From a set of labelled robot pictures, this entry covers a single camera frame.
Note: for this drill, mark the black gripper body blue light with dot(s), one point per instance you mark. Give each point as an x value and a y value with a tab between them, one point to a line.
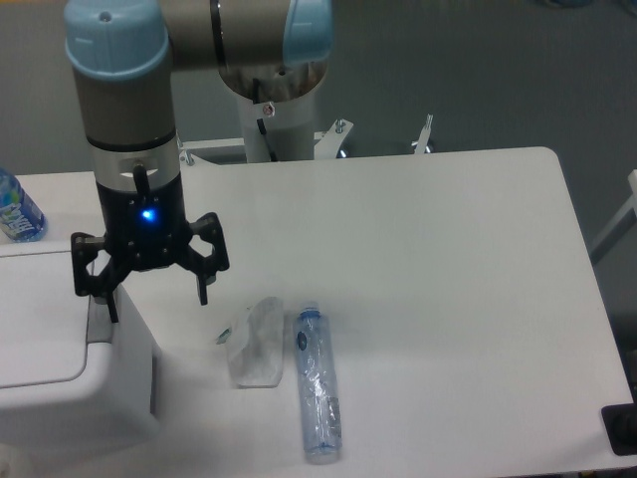
145	232

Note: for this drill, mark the white push-lid trash can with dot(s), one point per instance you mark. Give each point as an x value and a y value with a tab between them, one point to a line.
71	377

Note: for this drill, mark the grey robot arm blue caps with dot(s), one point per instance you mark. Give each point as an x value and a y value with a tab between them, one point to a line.
271	55

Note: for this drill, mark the blue labelled water bottle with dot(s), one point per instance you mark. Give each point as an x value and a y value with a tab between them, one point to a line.
21	218

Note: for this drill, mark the crumpled white plastic wrapper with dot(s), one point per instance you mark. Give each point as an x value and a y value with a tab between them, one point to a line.
254	345

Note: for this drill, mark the empty clear plastic bottle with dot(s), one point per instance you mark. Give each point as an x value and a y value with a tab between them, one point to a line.
317	385

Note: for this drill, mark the black clamp at table corner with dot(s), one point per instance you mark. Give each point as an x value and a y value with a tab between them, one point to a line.
620	424

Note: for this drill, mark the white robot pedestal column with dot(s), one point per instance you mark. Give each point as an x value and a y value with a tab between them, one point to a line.
276	106

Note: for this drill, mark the white base frame with bolts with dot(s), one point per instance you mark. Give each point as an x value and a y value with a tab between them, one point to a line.
327	144

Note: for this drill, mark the white frame at right edge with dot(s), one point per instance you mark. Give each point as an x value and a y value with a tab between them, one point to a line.
616	227

